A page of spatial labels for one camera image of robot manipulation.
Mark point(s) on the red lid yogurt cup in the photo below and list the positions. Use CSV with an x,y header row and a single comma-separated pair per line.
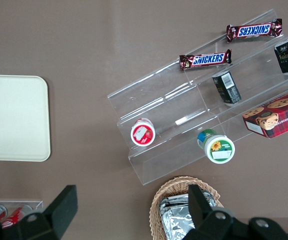
x,y
143,133

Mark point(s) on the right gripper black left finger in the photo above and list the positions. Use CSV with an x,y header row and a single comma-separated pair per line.
x,y
56,215

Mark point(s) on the green lid sunflower cup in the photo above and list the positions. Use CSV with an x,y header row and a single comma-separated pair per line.
x,y
219,150

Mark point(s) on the clear acrylic stepped shelf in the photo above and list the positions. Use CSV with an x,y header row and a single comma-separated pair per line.
x,y
174,100

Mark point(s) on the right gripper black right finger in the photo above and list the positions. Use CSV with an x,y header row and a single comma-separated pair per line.
x,y
204,215

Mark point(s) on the light wicker basket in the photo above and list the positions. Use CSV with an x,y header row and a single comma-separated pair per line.
x,y
174,185

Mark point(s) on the cream rectangular plastic tray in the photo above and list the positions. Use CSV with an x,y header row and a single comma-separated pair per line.
x,y
14,117

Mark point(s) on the red tartan cookie box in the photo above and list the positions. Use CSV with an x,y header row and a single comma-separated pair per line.
x,y
276,117

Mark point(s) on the clear acrylic bottle rack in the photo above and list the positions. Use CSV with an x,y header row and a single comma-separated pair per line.
x,y
37,203

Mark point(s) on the foil wrapped sandwich pack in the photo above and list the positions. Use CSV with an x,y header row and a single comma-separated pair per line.
x,y
175,222
176,198

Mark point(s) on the Snickers chocolate bar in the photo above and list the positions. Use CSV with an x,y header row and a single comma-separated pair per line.
x,y
255,30
205,60

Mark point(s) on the small black barcode box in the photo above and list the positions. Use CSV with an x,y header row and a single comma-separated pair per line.
x,y
227,87

